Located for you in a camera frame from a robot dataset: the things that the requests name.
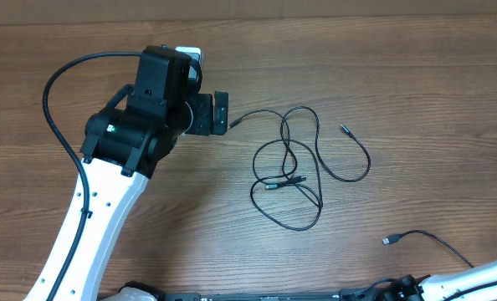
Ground black USB-A cable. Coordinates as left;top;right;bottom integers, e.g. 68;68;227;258
382;229;475;268

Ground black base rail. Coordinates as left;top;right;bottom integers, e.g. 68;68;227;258
100;279;386;301

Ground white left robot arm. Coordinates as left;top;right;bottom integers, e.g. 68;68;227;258
26;45;228;300

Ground black USB cables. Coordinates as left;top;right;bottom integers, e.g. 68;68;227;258
228;105;372;232

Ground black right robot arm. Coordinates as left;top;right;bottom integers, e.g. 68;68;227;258
377;260;497;301

